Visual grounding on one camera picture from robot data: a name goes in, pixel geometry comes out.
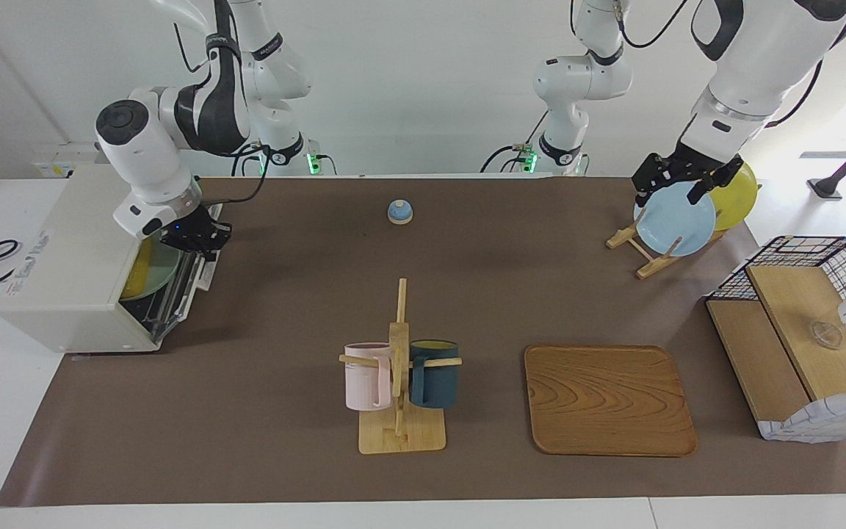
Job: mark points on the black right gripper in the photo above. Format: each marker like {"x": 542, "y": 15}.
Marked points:
{"x": 195, "y": 228}

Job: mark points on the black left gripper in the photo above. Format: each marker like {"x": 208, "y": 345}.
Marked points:
{"x": 680, "y": 167}

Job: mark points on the light green plate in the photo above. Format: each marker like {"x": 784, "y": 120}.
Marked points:
{"x": 162, "y": 272}

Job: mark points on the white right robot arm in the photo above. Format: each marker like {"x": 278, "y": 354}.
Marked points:
{"x": 144, "y": 147}

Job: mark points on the white toaster oven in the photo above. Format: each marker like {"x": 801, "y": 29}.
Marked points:
{"x": 63, "y": 264}

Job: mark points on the light blue plate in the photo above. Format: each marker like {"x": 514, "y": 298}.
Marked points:
{"x": 676, "y": 220}

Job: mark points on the yellow plate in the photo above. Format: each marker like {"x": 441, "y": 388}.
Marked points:
{"x": 735, "y": 202}

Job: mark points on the wooden plate rack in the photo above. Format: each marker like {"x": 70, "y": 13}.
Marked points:
{"x": 651, "y": 267}

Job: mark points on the brown table mat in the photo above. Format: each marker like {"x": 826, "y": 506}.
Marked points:
{"x": 283, "y": 294}

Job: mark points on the pink mug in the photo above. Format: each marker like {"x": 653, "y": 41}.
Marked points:
{"x": 363, "y": 378}

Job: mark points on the small clear glass cup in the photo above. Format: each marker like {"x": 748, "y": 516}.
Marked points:
{"x": 827, "y": 335}

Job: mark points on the brown wooden tray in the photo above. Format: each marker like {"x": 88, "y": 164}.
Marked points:
{"x": 606, "y": 400}

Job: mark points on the wooden mug tree stand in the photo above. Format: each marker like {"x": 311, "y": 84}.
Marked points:
{"x": 399, "y": 433}

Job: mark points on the dark blue mug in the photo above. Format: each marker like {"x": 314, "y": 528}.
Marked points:
{"x": 438, "y": 382}

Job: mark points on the white checked cloth liner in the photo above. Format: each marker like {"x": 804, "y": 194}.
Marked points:
{"x": 827, "y": 422}

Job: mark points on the white wall socket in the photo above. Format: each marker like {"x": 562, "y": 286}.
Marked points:
{"x": 48, "y": 169}

